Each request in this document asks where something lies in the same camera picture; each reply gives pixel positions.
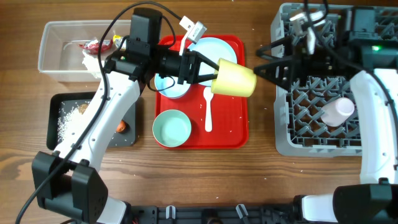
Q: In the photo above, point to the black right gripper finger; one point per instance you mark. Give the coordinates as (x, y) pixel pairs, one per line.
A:
(278, 49)
(278, 72)

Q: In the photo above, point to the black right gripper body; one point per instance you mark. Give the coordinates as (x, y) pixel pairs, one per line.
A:
(322, 63)

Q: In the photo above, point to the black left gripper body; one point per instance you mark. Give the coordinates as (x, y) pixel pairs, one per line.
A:
(171, 63)

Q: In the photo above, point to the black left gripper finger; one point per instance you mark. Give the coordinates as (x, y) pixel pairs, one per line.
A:
(203, 78)
(200, 58)

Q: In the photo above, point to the light blue bowl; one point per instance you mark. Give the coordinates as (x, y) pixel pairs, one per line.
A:
(169, 87)

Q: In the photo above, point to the yellow plastic cup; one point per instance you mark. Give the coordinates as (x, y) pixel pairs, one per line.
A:
(233, 80)

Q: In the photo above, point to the pink plastic cup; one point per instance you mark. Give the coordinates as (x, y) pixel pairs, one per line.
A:
(337, 112)

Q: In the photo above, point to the green bowl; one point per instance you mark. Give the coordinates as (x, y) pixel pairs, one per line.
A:
(171, 128)

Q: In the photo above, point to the yellow snack wrapper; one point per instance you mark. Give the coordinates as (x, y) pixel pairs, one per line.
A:
(118, 42)

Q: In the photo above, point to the orange carrot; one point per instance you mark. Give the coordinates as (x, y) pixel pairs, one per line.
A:
(121, 127)

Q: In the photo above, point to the white tissue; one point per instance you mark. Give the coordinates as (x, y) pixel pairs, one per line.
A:
(92, 65)

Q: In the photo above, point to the red snack wrapper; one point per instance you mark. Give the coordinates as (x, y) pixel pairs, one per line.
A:
(92, 47)

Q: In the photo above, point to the brown food lump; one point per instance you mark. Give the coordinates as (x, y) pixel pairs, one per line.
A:
(82, 108)

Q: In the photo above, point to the white rice pile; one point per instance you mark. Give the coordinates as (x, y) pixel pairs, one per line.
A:
(65, 118)

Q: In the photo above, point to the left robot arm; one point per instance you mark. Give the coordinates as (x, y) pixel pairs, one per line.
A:
(67, 181)

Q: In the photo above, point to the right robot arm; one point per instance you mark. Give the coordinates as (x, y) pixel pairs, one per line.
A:
(369, 65)

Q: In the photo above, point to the grey dishwasher rack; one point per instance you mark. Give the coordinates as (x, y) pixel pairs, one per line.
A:
(299, 130)

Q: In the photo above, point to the clear plastic waste bin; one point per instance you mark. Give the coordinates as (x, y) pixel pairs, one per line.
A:
(60, 57)

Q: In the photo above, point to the black food waste tray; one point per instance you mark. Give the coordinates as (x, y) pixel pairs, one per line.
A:
(67, 100)

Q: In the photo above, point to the large light blue plate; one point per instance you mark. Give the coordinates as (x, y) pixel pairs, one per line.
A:
(214, 49)

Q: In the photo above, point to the white plastic spoon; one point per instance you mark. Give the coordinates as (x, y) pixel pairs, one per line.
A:
(208, 96)

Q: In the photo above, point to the red plastic tray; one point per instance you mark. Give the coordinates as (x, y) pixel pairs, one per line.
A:
(229, 119)

